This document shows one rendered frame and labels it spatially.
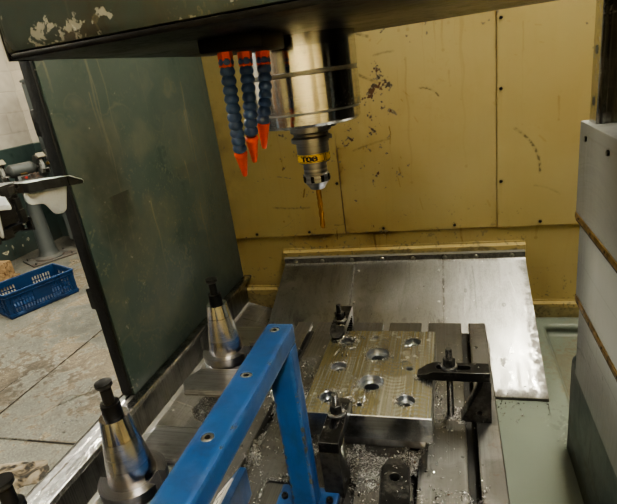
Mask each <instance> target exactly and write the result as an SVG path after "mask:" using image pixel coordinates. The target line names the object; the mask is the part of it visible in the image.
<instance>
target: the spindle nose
mask: <svg viewBox="0 0 617 504"><path fill-rule="evenodd" d="M283 36H284V45H285V47H284V48H283V49H278V50H270V51H269V53H270V59H271V60H270V61H271V64H270V66H271V72H270V74H271V76H272V80H271V81H270V82H271V84H272V89H271V90H270V91H271V93H272V98H271V99H270V100H271V102H272V105H271V106H270V107H269V108H270V110H271V114H270V115H269V118H270V126H269V131H285V130H296V129H304V128H312V127H318V126H325V125H330V124H336V123H340V122H345V121H349V120H352V119H355V118H357V117H358V116H359V115H360V114H361V110H360V103H361V95H360V84H359V74H358V67H357V52H356V42H355V31H354V28H335V29H325V30H316V31H308V32H301V33H294V34H288V35H283ZM252 59H253V65H252V67H253V69H254V73H253V75H254V78H255V81H254V82H253V83H254V85H255V87H256V90H255V91H254V93H255V94H256V97H257V98H256V100H255V102H256V104H257V109H258V107H259V105H258V100H259V99H260V98H259V97H258V93H259V91H260V90H259V88H258V85H259V81H258V75H259V74H260V73H259V72H258V71H257V68H258V65H257V62H256V53H252ZM257 109H256V112H257Z"/></svg>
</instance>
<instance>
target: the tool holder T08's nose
mask: <svg viewBox="0 0 617 504"><path fill-rule="evenodd" d="M303 168H304V175H303V179H304V183H305V184H307V185H308V186H309V188H310V189H311V190H320V189H324V188H325V186H326V185H327V183H328V181H329V180H330V173H329V171H328V169H327V162H323V163H319V164H311V165H303Z"/></svg>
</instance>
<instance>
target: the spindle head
mask: <svg viewBox="0 0 617 504"><path fill-rule="evenodd" d="M551 1H557V0H0V30H1V33H2V36H3V40H4V43H5V46H6V49H7V51H8V53H10V54H11V57H12V59H13V60H55V59H107V58H159V57H210V56H216V55H202V54H200V52H199V47H198V40H204V39H210V38H216V37H221V36H227V35H233V34H239V33H244V32H250V31H256V30H268V31H276V32H283V35H288V34H294V33H301V32H308V31H316V30H325V29H335V28H354V31H355V33H359V32H365V31H371V30H377V29H384V28H390V27H396V26H402V25H408V24H415V23H421V22H427V21H433V20H439V19H446V18H452V17H458V16H464V15H470V14H477V13H483V12H489V11H495V10H501V9H508V8H514V7H520V6H526V5H532V4H538V3H545V2H551Z"/></svg>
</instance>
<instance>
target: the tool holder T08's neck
mask: <svg viewBox="0 0 617 504"><path fill-rule="evenodd" d="M296 148H297V155H299V156H308V155H316V154H321V153H325V152H328V151H330V150H329V142H328V140H327V141H323V142H317V143H311V144H298V145H297V144H296ZM329 160H330V159H329ZM329 160H326V161H322V162H317V163H307V164H302V163H299V164H300V165H311V164H319V163H323V162H327V161H329Z"/></svg>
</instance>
